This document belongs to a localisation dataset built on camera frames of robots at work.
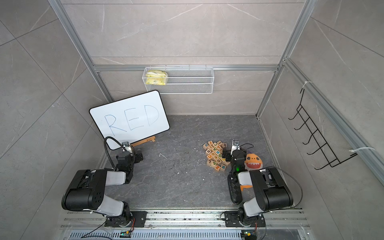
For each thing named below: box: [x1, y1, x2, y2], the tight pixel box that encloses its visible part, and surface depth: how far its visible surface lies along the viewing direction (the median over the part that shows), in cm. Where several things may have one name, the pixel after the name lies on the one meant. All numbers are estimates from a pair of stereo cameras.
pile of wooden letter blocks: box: [203, 140, 231, 172], surface depth 96 cm
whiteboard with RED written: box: [89, 90, 170, 150], surface depth 92 cm
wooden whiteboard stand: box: [130, 135, 156, 147], surface depth 101 cm
